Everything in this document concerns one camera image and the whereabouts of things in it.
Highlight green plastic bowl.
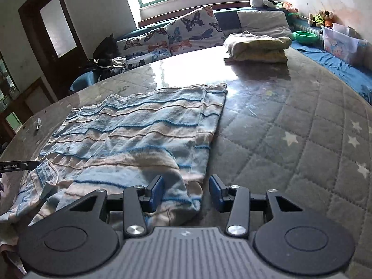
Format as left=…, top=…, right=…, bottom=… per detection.
left=293, top=31, right=318, bottom=45

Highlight grey pillow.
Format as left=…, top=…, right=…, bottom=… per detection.
left=237, top=10, right=294, bottom=40

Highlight white plush toy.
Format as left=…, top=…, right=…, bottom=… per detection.
left=250, top=0, right=276, bottom=8

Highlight blue striped towel garment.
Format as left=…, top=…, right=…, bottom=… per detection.
left=0, top=83, right=228, bottom=227

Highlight dark wooden door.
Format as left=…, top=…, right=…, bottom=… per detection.
left=18, top=0, right=88, bottom=99

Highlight yellow green plush toys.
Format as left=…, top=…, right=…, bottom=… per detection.
left=308, top=10, right=334, bottom=28

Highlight small marker pen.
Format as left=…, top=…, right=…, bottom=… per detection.
left=35, top=118, right=42, bottom=131

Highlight wooden glass cabinet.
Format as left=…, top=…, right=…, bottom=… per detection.
left=1, top=55, right=56, bottom=153

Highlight blue sofa bench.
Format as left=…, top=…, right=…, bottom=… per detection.
left=69, top=8, right=371, bottom=103

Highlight clear plastic storage box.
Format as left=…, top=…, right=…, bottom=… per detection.
left=322, top=27, right=368, bottom=66

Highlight large butterfly pillow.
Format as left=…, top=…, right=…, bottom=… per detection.
left=165, top=5, right=225, bottom=56

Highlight long butterfly cushion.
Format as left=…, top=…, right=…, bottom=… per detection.
left=117, top=28, right=172, bottom=71

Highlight folded beige yellow clothes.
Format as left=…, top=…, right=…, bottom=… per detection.
left=224, top=31, right=292, bottom=64

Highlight black bag on sofa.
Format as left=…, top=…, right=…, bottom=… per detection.
left=93, top=34, right=119, bottom=60

